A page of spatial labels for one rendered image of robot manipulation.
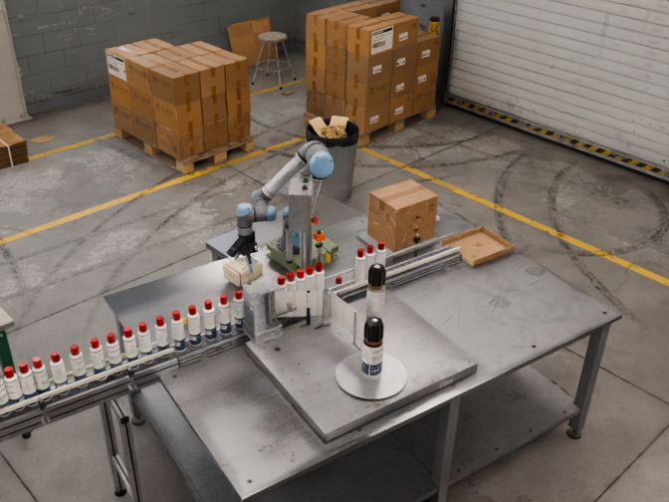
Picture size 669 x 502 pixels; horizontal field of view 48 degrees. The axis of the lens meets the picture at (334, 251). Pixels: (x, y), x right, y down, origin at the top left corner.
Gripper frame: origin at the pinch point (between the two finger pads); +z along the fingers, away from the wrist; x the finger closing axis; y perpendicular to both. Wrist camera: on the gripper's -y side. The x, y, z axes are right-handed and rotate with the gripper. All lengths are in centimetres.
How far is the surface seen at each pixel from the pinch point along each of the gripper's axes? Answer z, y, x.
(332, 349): 3, -9, -77
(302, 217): -46, 4, -42
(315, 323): 2, -2, -57
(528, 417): 67, 86, -128
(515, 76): 29, 453, 146
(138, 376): 5, -81, -33
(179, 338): -5, -60, -34
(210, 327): -5, -46, -36
